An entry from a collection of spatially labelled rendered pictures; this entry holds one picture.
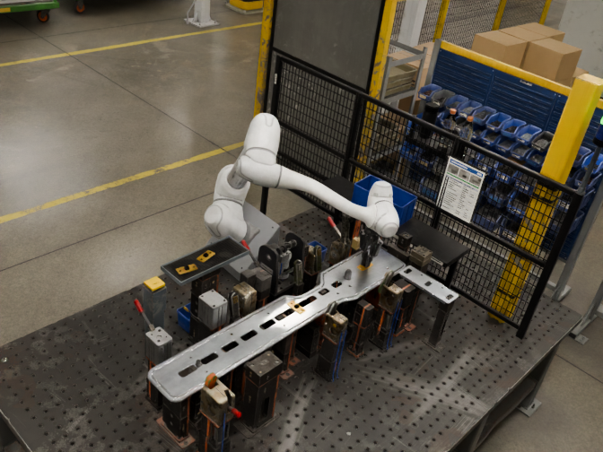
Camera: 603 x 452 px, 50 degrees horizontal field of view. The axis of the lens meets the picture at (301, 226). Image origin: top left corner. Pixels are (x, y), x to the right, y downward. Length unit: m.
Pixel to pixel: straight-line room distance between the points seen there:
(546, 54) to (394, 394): 4.86
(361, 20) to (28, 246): 2.84
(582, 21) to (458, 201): 6.20
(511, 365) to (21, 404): 2.16
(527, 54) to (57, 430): 5.88
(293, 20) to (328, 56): 0.45
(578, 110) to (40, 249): 3.51
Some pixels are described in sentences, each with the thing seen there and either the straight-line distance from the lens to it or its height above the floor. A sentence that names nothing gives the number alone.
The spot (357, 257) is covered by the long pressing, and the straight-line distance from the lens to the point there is 3.16.
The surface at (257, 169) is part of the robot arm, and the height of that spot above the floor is 1.51.
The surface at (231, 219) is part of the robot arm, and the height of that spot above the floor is 1.04.
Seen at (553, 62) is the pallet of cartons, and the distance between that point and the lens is 7.13.
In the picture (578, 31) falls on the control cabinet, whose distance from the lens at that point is 9.35.
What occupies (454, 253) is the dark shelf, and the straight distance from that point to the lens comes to 3.32.
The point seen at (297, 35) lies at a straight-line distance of 5.39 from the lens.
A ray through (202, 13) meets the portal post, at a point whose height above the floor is 0.15.
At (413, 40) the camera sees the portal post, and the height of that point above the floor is 0.85.
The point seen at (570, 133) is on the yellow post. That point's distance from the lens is 3.02.
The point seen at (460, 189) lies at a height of 1.30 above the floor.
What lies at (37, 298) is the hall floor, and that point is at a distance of 4.42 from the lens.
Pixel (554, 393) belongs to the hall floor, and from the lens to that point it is 4.36.
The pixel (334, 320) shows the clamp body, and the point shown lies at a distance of 2.71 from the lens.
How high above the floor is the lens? 2.81
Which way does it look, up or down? 33 degrees down
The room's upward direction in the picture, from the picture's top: 9 degrees clockwise
